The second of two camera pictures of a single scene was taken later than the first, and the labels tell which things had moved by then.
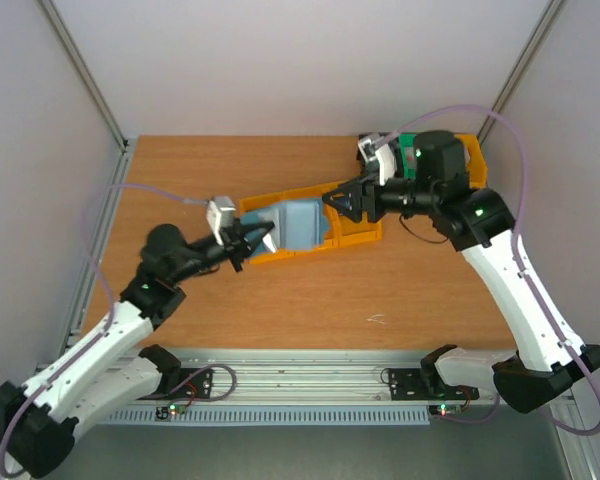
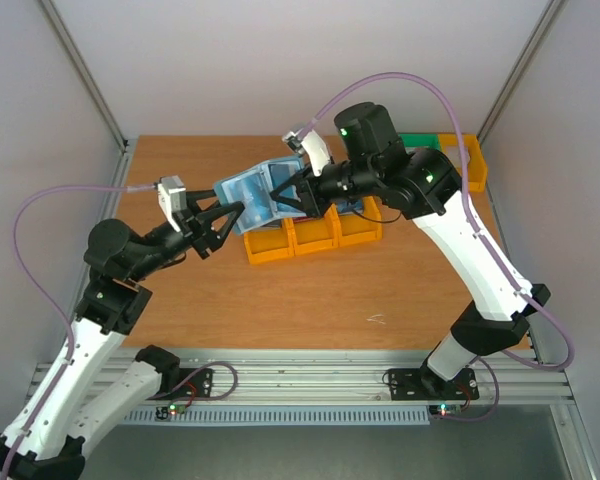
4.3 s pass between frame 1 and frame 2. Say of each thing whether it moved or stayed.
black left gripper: moved
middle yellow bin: stayed
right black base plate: stayed
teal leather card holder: moved
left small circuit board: stayed
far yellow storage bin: stayed
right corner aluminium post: stayed
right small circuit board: stayed
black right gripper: moved
